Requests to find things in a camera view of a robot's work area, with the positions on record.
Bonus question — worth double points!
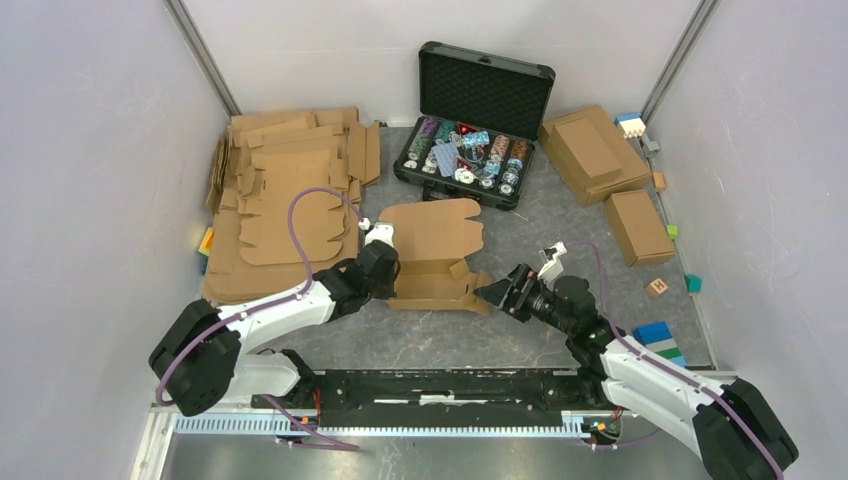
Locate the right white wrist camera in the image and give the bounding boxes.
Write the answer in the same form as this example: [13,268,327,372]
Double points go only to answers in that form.
[537,241,567,285]

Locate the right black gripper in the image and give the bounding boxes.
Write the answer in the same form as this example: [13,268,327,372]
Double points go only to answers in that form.
[471,262,573,336]

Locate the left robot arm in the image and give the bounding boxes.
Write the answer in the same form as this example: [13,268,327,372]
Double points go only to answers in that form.
[148,240,400,417]

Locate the orange yellow block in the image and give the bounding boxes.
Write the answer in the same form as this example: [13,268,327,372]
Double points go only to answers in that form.
[197,226,214,275]

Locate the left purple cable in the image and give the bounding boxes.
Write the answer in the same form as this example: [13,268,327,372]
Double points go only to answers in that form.
[154,187,372,454]

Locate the grey toy block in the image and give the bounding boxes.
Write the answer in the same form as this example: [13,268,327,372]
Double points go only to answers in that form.
[640,139,660,159]

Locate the teal cube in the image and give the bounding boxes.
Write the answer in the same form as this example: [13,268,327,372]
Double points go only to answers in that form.
[684,274,702,295]

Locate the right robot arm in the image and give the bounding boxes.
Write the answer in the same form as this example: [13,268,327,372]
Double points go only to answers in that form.
[474,264,799,479]

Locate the wooden letter H cube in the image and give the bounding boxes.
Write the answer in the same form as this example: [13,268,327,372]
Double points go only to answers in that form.
[645,278,669,299]

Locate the blue green stacked blocks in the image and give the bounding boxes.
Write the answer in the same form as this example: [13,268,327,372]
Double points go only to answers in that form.
[632,322,687,367]

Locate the stack of flat cardboard blanks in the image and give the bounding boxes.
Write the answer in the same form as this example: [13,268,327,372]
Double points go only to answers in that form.
[203,106,380,304]

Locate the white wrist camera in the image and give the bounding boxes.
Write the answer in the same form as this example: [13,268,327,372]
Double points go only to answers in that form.
[537,241,567,285]
[358,218,395,247]

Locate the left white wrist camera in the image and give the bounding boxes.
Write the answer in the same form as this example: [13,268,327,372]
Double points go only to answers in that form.
[358,218,395,247]

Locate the small wooden cube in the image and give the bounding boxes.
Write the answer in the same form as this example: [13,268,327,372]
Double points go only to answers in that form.
[652,172,667,193]

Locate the small folded cardboard box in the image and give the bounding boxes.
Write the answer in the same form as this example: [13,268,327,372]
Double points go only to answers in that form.
[604,190,676,267]

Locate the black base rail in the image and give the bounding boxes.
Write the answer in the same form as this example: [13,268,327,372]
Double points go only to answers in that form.
[276,368,614,428]

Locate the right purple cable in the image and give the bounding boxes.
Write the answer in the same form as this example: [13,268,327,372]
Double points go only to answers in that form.
[563,239,786,480]

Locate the blue white toy block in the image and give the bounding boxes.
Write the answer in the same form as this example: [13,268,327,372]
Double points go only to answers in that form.
[614,113,647,139]

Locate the purple cable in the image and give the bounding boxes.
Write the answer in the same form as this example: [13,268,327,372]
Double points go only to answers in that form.
[563,239,786,480]
[154,187,372,454]

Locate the black poker chip case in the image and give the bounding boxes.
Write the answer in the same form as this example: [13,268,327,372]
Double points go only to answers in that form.
[393,41,556,211]

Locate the large folded cardboard box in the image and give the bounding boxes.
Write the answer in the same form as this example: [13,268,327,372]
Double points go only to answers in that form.
[539,105,651,206]

